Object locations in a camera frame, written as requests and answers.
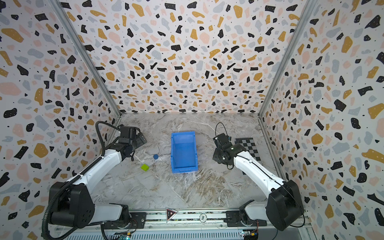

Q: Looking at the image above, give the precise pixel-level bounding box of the right corner aluminium post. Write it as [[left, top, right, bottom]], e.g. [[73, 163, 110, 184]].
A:
[[258, 0, 318, 118]]

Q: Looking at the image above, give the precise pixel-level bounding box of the black white checkerboard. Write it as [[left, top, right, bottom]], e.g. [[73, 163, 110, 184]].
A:
[[235, 138, 261, 162]]

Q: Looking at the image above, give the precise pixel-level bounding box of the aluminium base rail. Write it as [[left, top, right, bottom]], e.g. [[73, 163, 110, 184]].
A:
[[55, 207, 313, 240]]

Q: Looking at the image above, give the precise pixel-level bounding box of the blue plastic bin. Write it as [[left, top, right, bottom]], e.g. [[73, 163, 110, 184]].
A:
[[171, 132, 198, 174]]

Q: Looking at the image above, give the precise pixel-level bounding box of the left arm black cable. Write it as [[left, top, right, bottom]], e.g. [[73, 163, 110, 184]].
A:
[[95, 121, 122, 157]]

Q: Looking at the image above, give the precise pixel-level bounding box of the left corner aluminium post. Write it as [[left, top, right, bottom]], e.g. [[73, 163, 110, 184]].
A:
[[48, 1, 122, 117]]

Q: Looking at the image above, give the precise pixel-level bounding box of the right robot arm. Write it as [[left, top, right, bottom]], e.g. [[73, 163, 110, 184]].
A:
[[213, 134, 304, 231]]

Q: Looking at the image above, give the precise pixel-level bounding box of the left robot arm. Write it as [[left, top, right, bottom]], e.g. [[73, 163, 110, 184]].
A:
[[45, 125, 147, 229]]

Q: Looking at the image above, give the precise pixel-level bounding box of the green cube block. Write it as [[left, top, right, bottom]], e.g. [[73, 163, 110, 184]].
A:
[[141, 164, 150, 172]]

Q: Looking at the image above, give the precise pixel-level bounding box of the corner aluminium post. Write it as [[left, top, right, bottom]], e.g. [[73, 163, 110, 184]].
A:
[[258, 0, 318, 118], [48, 1, 122, 117]]

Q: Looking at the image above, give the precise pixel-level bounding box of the red triangle warning sticker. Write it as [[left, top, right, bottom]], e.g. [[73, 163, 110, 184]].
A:
[[166, 208, 178, 222]]

